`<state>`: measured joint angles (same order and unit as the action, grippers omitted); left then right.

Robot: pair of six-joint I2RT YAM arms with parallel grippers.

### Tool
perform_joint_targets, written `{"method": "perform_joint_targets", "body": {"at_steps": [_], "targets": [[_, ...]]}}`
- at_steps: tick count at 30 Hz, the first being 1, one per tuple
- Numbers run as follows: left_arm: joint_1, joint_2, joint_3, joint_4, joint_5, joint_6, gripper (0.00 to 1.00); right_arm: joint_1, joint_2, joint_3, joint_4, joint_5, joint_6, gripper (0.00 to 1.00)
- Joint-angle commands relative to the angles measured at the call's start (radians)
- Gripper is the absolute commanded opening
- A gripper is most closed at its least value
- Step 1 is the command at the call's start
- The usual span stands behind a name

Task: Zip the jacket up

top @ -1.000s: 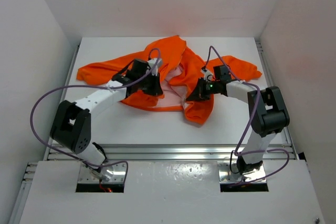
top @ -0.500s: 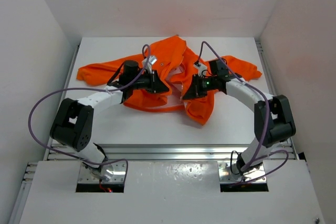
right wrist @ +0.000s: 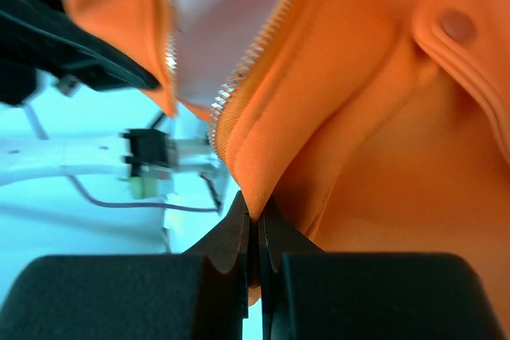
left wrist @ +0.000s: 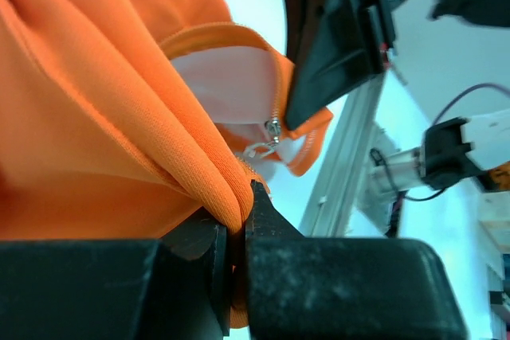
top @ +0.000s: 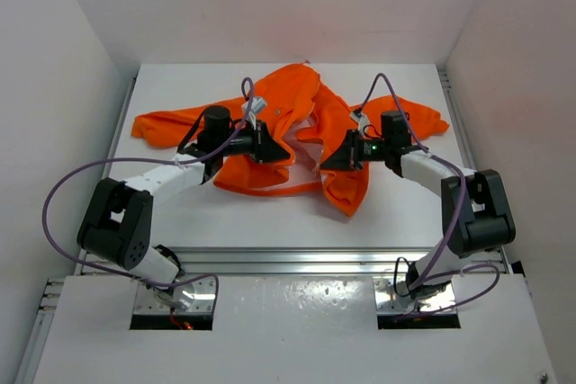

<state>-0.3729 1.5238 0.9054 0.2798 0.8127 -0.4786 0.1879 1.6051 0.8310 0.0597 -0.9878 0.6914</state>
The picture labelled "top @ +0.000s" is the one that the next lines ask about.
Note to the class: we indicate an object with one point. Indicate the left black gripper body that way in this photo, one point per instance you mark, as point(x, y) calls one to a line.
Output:
point(242, 143)

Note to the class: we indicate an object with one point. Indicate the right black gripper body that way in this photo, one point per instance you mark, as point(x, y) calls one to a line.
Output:
point(373, 149)

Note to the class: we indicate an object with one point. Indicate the orange zip jacket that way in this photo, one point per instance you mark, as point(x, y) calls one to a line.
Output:
point(310, 121)

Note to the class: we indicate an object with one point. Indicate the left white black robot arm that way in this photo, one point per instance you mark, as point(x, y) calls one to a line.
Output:
point(117, 224)

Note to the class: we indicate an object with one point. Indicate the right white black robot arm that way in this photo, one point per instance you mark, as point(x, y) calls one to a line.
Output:
point(476, 216)

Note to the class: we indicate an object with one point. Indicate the white front cover panel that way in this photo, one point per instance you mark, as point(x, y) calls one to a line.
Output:
point(288, 330)

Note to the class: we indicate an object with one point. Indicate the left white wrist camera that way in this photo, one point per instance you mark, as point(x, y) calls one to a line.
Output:
point(252, 108)

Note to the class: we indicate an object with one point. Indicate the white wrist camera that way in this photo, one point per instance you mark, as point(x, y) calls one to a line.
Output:
point(361, 120)
point(252, 108)

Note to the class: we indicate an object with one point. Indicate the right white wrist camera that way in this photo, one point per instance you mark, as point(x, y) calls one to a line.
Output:
point(361, 120)

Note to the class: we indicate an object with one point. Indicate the aluminium extrusion rail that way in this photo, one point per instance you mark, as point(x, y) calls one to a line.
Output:
point(293, 261)

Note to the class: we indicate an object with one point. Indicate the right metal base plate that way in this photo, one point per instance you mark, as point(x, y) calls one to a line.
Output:
point(389, 303)

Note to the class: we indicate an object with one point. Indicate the metal base plate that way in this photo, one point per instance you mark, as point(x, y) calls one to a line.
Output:
point(389, 303)
point(195, 298)

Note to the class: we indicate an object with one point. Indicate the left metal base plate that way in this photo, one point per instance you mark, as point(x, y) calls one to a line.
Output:
point(195, 298)

